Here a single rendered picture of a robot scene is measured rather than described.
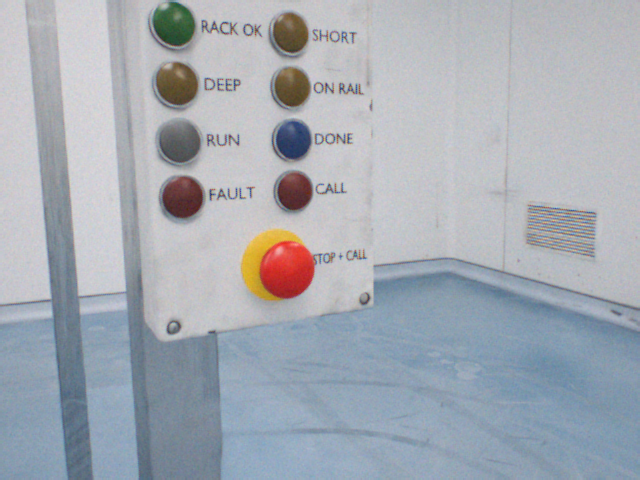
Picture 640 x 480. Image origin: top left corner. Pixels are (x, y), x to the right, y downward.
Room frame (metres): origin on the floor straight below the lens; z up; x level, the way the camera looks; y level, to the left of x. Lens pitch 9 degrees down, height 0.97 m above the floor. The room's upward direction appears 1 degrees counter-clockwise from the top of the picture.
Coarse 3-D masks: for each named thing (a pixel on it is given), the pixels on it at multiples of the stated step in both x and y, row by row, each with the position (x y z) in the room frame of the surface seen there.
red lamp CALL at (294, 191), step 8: (288, 176) 0.42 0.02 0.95; (296, 176) 0.42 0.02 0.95; (304, 176) 0.43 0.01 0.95; (280, 184) 0.42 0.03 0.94; (288, 184) 0.42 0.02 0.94; (296, 184) 0.42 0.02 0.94; (304, 184) 0.43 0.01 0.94; (280, 192) 0.42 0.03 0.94; (288, 192) 0.42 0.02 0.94; (296, 192) 0.42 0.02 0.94; (304, 192) 0.43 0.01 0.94; (280, 200) 0.42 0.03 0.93; (288, 200) 0.42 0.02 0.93; (296, 200) 0.42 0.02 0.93; (304, 200) 0.43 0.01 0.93; (288, 208) 0.42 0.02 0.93; (296, 208) 0.42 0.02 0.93
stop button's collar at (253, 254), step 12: (276, 228) 0.42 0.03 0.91; (252, 240) 0.41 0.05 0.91; (264, 240) 0.42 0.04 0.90; (276, 240) 0.42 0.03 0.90; (288, 240) 0.43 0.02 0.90; (300, 240) 0.43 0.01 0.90; (252, 252) 0.41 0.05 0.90; (264, 252) 0.42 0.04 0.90; (348, 252) 0.45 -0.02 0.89; (252, 264) 0.41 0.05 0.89; (252, 276) 0.41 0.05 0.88; (252, 288) 0.41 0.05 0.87; (264, 288) 0.42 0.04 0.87; (276, 300) 0.42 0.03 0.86
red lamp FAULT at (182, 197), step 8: (168, 184) 0.38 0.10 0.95; (176, 184) 0.38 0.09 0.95; (184, 184) 0.39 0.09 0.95; (192, 184) 0.39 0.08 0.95; (168, 192) 0.38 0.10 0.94; (176, 192) 0.38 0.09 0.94; (184, 192) 0.39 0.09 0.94; (192, 192) 0.39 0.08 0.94; (200, 192) 0.39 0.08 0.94; (168, 200) 0.38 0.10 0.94; (176, 200) 0.38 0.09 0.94; (184, 200) 0.39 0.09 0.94; (192, 200) 0.39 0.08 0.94; (200, 200) 0.39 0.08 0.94; (168, 208) 0.38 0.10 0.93; (176, 208) 0.38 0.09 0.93; (184, 208) 0.39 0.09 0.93; (192, 208) 0.39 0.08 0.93; (200, 208) 0.39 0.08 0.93; (176, 216) 0.39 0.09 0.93; (184, 216) 0.39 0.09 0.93
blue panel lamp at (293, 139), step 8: (296, 120) 0.43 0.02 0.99; (280, 128) 0.42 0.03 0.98; (288, 128) 0.42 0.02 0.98; (296, 128) 0.42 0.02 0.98; (304, 128) 0.43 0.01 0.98; (280, 136) 0.42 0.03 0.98; (288, 136) 0.42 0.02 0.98; (296, 136) 0.42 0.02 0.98; (304, 136) 0.43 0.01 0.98; (280, 144) 0.42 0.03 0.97; (288, 144) 0.42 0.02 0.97; (296, 144) 0.42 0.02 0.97; (304, 144) 0.43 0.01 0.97; (280, 152) 0.42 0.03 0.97; (288, 152) 0.42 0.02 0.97; (296, 152) 0.42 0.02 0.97; (304, 152) 0.43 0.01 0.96
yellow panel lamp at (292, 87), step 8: (280, 72) 0.42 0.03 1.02; (288, 72) 0.42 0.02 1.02; (296, 72) 0.42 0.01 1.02; (280, 80) 0.42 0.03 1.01; (288, 80) 0.42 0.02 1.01; (296, 80) 0.42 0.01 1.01; (304, 80) 0.43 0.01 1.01; (280, 88) 0.42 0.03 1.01; (288, 88) 0.42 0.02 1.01; (296, 88) 0.42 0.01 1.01; (304, 88) 0.43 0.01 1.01; (280, 96) 0.42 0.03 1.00; (288, 96) 0.42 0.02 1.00; (296, 96) 0.42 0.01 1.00; (304, 96) 0.43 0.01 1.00; (288, 104) 0.42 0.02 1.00; (296, 104) 0.43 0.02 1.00
